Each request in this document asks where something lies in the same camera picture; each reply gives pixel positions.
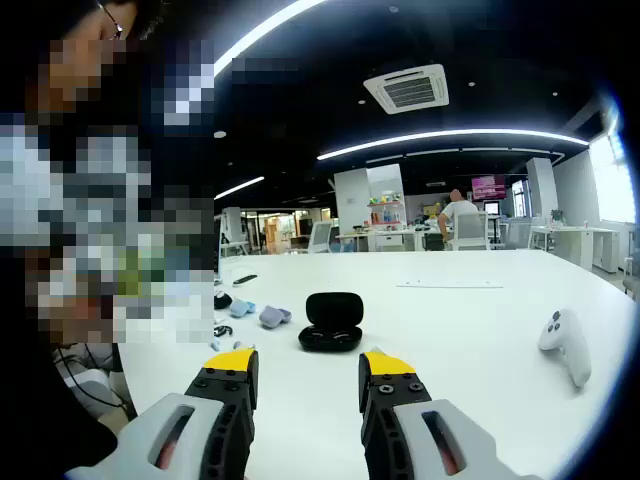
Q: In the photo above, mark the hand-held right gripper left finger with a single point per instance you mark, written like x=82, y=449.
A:
x=220, y=395

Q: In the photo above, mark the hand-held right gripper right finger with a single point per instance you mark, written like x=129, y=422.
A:
x=395, y=395

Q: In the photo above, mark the black ear-hook earbud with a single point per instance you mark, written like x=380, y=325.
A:
x=217, y=331

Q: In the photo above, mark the blue earbud case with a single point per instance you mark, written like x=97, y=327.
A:
x=241, y=306

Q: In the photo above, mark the black and white earbud case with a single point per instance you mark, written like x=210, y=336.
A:
x=222, y=300

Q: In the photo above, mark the purple earbud case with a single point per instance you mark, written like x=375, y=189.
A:
x=274, y=315

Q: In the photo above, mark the white table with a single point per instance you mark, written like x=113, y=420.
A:
x=450, y=325

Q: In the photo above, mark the small black and white device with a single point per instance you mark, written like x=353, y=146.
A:
x=245, y=279

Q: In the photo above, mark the pale grey garment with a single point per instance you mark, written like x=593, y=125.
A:
x=95, y=390

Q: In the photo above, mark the person's black top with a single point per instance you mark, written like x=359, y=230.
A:
x=55, y=440

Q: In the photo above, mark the white game controller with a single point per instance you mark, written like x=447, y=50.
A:
x=560, y=332

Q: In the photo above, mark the white mesh office chair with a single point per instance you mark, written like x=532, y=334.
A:
x=470, y=230
x=320, y=235

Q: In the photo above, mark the white ceiling light strip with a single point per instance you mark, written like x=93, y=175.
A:
x=240, y=186
x=450, y=134
x=260, y=35

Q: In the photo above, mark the small potted plant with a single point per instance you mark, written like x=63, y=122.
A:
x=557, y=216

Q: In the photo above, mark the white office workstation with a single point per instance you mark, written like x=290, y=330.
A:
x=585, y=245

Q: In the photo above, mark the white ceiling air vent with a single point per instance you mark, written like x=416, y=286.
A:
x=407, y=90

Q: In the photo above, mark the black-rimmed glasses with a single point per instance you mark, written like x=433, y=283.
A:
x=116, y=27

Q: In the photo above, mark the person's head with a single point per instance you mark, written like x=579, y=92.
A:
x=135, y=15

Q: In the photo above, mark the pink wall screen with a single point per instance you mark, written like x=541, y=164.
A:
x=487, y=186

